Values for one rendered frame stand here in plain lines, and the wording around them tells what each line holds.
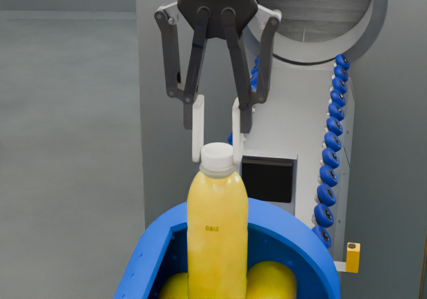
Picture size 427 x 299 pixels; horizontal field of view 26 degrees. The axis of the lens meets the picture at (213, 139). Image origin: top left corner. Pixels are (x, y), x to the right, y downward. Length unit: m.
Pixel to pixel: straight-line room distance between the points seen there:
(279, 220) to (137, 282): 0.20
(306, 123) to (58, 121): 2.36
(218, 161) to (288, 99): 1.20
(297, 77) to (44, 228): 1.47
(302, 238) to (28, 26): 4.49
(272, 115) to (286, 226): 0.99
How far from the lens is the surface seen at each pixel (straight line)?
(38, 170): 3.90
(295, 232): 1.16
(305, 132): 2.05
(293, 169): 1.61
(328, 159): 1.85
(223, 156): 1.02
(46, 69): 4.91
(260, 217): 1.15
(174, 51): 0.99
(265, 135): 2.03
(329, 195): 1.73
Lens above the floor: 1.83
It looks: 26 degrees down
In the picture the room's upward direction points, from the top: straight up
